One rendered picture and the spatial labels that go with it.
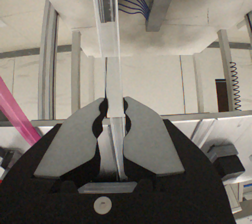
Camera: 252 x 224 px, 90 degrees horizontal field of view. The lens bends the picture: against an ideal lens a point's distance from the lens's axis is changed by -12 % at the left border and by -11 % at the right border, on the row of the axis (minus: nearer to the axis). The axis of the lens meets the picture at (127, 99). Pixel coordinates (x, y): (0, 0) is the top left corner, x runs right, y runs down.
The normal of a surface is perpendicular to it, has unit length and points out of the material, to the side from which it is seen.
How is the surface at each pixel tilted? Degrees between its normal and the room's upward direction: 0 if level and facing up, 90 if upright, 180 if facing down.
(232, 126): 44
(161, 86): 90
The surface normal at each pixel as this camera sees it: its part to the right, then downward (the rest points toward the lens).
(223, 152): -0.03, -0.76
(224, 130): 0.04, 0.65
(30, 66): 0.01, -0.09
